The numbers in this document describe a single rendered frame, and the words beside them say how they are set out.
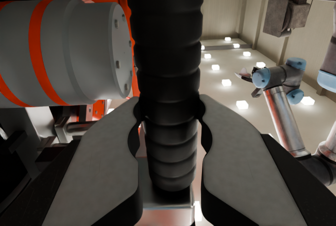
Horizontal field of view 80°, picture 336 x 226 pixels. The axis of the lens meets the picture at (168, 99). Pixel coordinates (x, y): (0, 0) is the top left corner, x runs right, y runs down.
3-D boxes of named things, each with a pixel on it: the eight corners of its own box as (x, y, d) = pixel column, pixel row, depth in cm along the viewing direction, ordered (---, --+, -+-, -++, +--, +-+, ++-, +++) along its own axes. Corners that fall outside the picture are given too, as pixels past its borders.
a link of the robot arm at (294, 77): (290, 64, 78) (283, 90, 83) (313, 60, 80) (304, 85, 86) (275, 58, 84) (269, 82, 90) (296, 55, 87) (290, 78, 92)
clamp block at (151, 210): (63, 212, 14) (83, 250, 16) (196, 206, 14) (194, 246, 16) (87, 156, 18) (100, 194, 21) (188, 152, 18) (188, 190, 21)
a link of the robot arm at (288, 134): (284, 193, 78) (245, 74, 87) (307, 185, 81) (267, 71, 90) (310, 200, 67) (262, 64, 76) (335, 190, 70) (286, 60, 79)
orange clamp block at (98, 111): (64, 117, 53) (79, 122, 62) (93, 116, 53) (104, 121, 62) (66, 92, 55) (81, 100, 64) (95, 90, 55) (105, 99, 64)
